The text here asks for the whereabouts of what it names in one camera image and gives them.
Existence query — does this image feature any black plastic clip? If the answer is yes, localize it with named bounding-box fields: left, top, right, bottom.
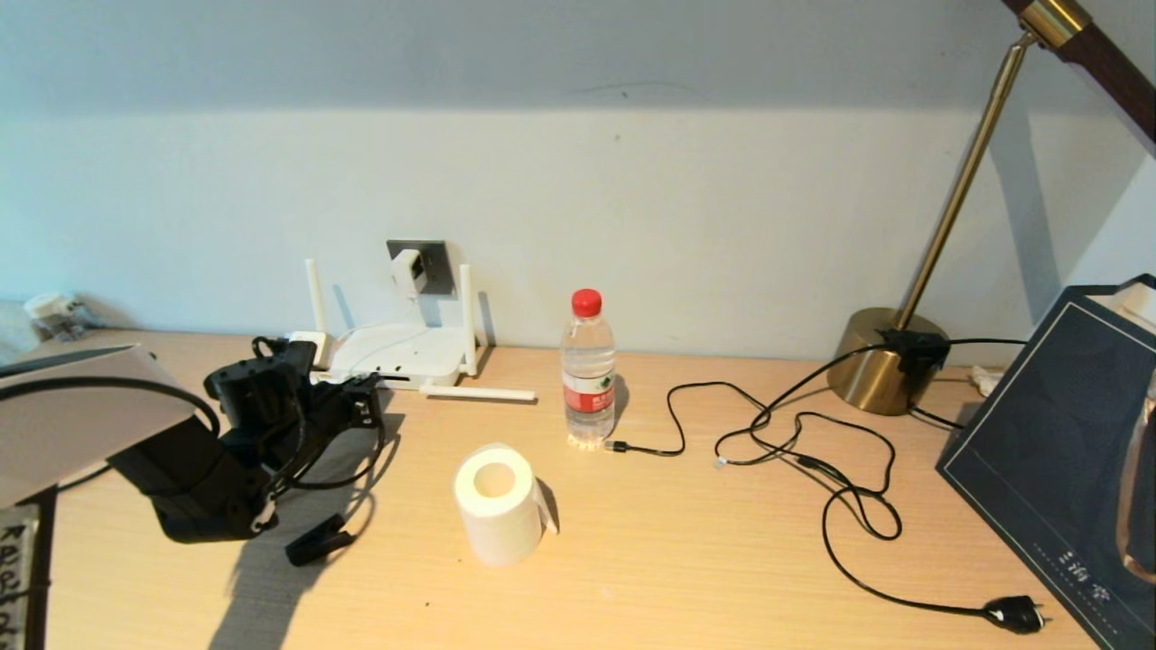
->
left=285, top=513, right=358, bottom=568

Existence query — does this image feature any dark blue gift bag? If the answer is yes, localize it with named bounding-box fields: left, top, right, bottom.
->
left=935, top=274, right=1156, bottom=650

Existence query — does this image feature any water bottle red cap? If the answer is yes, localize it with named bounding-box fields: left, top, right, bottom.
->
left=561, top=288, right=619, bottom=450

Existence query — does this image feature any black lamp power cable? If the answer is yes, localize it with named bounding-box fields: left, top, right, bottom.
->
left=713, top=384, right=1053, bottom=635

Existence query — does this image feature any white power adapter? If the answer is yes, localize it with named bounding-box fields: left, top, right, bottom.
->
left=390, top=248, right=429, bottom=299

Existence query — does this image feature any grey wall socket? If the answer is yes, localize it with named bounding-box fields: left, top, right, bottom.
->
left=386, top=239, right=457, bottom=296

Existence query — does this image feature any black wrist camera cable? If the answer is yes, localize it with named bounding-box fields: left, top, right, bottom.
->
left=0, top=336, right=387, bottom=493

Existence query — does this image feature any brass desk lamp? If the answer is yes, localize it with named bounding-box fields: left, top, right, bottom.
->
left=826, top=0, right=1156, bottom=418

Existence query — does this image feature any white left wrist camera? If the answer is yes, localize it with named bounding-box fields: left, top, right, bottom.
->
left=287, top=330, right=333, bottom=369

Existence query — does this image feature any white toilet paper roll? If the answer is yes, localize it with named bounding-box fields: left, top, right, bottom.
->
left=452, top=442, right=561, bottom=568

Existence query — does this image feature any white router with antennas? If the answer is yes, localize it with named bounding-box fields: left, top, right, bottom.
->
left=303, top=258, right=538, bottom=403

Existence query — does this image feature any black adapter on lamp base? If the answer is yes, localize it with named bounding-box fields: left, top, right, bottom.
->
left=874, top=327, right=952, bottom=380

